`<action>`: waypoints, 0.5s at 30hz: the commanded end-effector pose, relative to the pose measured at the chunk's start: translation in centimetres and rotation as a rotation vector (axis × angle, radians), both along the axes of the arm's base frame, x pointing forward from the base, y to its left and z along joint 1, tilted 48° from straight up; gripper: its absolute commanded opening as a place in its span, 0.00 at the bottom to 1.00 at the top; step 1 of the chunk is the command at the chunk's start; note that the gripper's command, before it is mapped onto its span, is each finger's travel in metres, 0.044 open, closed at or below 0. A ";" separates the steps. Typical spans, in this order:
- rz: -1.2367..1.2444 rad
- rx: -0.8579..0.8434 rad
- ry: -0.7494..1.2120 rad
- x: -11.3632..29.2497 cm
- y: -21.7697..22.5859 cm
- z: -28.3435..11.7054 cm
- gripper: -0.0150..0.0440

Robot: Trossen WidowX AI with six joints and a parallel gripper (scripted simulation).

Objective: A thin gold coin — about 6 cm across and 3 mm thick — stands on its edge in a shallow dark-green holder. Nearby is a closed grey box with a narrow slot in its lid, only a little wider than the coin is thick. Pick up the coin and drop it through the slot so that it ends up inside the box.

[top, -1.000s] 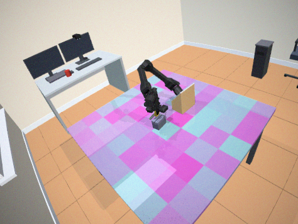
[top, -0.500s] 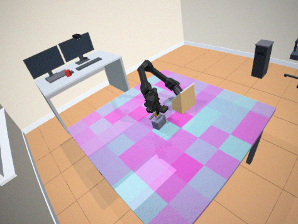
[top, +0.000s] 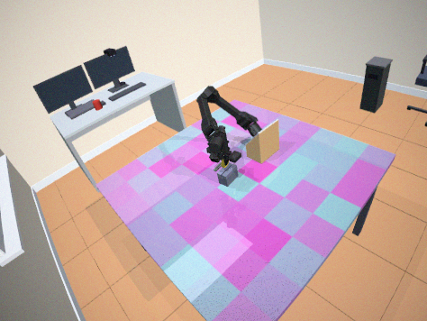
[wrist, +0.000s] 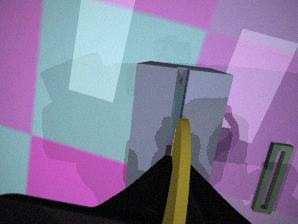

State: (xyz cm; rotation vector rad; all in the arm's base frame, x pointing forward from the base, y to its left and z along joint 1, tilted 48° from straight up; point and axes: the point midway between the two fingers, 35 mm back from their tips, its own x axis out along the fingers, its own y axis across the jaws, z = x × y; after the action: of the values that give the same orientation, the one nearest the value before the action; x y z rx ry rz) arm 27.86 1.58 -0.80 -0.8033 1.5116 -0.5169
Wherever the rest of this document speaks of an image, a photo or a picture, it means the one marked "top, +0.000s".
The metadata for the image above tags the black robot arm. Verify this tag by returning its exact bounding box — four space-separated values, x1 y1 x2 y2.
196 86 262 162

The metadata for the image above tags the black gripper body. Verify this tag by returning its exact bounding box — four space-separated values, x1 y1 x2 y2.
206 141 241 163

